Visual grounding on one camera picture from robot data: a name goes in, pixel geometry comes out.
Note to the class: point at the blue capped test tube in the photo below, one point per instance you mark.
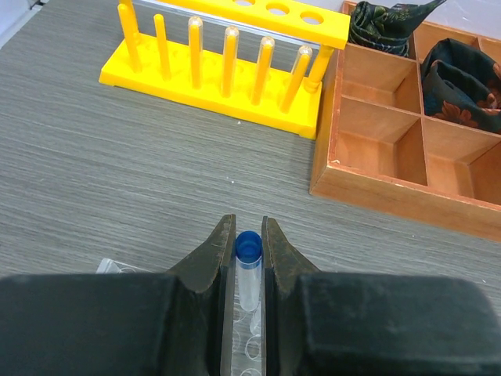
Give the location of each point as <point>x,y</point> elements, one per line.
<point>248,269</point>
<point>255,322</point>

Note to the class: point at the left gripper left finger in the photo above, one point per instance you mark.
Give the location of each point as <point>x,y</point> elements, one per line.
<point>200,327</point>

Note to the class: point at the wooden compartment tray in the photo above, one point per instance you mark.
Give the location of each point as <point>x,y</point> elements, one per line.
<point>376,148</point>

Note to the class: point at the rolled tie orange pattern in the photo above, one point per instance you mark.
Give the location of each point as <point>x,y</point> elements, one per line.
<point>461,84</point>

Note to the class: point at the rolled tie top left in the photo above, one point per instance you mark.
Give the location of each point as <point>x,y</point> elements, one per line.
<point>388,29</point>

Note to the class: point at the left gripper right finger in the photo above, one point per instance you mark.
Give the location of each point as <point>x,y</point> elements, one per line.
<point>283,318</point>

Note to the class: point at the clear well plate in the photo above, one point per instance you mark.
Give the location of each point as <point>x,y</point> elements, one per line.
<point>246,344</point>

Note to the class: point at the yellow test tube rack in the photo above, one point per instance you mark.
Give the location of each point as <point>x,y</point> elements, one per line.
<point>157,66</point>

